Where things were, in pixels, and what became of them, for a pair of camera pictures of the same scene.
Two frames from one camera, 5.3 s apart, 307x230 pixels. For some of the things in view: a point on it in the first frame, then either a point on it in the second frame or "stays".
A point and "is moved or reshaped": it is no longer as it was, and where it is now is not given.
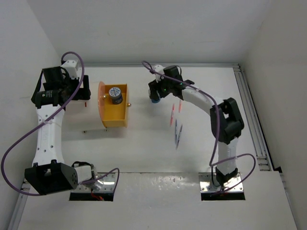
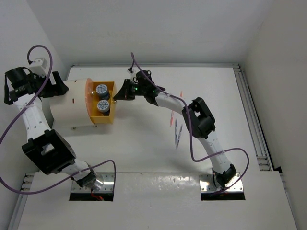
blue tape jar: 155,101 is moved or reshaped
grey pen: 179,136 stays
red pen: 172,115 stays
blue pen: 175,132 stays
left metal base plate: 108,185 stays
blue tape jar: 115,96 → 102,90
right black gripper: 155,86 → 123,94
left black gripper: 83,93 → 58,89
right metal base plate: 208,182 stays
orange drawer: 112,115 → 92,98
